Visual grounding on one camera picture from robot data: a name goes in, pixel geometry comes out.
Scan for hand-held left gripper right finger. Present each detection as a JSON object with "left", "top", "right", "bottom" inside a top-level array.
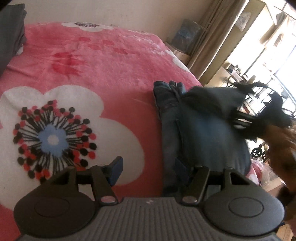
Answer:
[{"left": 174, "top": 158, "right": 251, "bottom": 205}]

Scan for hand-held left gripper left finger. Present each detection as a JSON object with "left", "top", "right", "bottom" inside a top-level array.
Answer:
[{"left": 50, "top": 156, "right": 124, "bottom": 205}]

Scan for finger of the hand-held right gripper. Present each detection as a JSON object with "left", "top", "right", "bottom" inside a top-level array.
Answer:
[
  {"left": 182, "top": 86, "right": 245, "bottom": 114},
  {"left": 228, "top": 111, "right": 256, "bottom": 133}
]

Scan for blue jeans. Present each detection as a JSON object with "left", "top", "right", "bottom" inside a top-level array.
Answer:
[{"left": 153, "top": 80, "right": 252, "bottom": 197}]

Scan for person's right hand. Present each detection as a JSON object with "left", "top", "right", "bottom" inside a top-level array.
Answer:
[{"left": 264, "top": 126, "right": 296, "bottom": 202}]

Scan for wheelchair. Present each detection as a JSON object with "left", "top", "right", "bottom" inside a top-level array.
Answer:
[{"left": 251, "top": 142, "right": 270, "bottom": 163}]

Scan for folding table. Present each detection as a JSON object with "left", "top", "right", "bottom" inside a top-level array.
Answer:
[{"left": 221, "top": 61, "right": 255, "bottom": 88}]

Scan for white water dispenser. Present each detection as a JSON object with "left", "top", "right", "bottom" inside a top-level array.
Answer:
[{"left": 165, "top": 42, "right": 192, "bottom": 65}]

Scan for pink plastic bag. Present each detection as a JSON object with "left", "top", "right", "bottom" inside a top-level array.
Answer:
[{"left": 246, "top": 160, "right": 282, "bottom": 188}]

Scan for beige curtain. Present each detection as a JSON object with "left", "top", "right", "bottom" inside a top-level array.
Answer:
[{"left": 186, "top": 0, "right": 251, "bottom": 80}]

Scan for blue water bottle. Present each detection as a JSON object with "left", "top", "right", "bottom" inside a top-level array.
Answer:
[{"left": 172, "top": 19, "right": 205, "bottom": 52}]

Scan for pink floral blanket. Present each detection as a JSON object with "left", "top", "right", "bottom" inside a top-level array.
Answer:
[{"left": 0, "top": 22, "right": 255, "bottom": 241}]

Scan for dark grey garment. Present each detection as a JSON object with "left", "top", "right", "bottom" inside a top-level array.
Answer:
[{"left": 0, "top": 3, "right": 28, "bottom": 75}]

